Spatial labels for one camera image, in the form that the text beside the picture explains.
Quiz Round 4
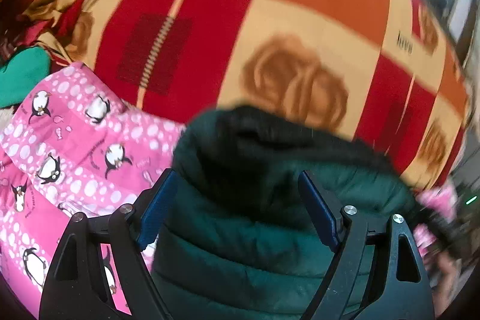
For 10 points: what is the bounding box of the dark green puffer jacket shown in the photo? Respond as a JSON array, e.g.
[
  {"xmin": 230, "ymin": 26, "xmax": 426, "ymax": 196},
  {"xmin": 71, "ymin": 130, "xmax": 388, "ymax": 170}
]
[{"xmin": 151, "ymin": 106, "xmax": 420, "ymax": 319}]

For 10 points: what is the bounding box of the person's right hand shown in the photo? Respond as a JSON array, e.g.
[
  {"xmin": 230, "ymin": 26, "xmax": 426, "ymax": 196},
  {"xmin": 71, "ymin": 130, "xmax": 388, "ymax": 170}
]
[{"xmin": 424, "ymin": 250, "xmax": 461, "ymax": 318}]

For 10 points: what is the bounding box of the pink penguin fleece blanket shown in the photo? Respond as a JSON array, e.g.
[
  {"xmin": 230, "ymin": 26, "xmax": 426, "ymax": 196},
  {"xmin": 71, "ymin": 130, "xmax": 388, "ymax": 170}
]
[{"xmin": 1, "ymin": 62, "xmax": 183, "ymax": 316}]

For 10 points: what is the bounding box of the teal green cloth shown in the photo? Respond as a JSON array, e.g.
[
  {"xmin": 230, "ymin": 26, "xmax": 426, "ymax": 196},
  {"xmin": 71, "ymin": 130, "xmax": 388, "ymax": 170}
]
[{"xmin": 0, "ymin": 46, "xmax": 50, "ymax": 108}]

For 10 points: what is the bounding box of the red orange rose blanket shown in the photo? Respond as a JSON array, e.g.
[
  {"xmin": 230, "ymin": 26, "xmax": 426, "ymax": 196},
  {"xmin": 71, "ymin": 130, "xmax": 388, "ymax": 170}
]
[{"xmin": 40, "ymin": 0, "xmax": 470, "ymax": 189}]

